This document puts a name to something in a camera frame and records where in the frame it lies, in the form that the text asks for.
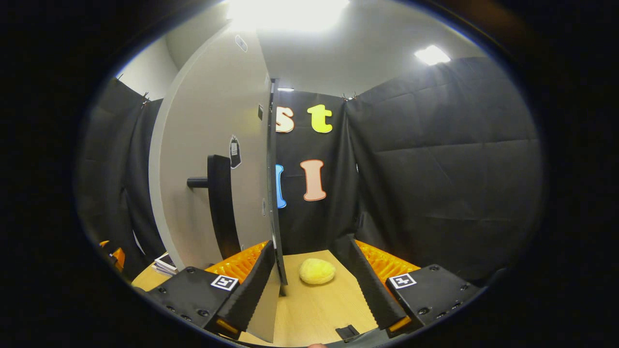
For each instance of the yellow lumpy toy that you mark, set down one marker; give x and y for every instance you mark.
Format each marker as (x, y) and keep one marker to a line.
(316, 270)

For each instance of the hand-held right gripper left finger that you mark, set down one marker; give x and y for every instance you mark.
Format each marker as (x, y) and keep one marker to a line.
(251, 295)

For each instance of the black backdrop cloth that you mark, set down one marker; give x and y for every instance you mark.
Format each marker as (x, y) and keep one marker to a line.
(435, 169)

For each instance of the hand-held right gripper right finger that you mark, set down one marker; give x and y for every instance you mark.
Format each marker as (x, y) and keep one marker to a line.
(370, 285)

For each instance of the long ceiling light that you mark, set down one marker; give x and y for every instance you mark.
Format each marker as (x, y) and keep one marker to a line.
(285, 12)

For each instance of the small ceiling light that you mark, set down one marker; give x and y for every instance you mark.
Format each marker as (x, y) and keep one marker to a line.
(432, 54)

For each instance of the dark blue book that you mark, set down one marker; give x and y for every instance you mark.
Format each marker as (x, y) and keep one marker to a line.
(162, 270)

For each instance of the light grey cabinet door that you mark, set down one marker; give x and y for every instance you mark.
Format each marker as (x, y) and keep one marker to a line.
(203, 121)

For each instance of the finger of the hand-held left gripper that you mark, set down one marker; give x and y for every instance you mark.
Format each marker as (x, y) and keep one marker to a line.
(118, 256)

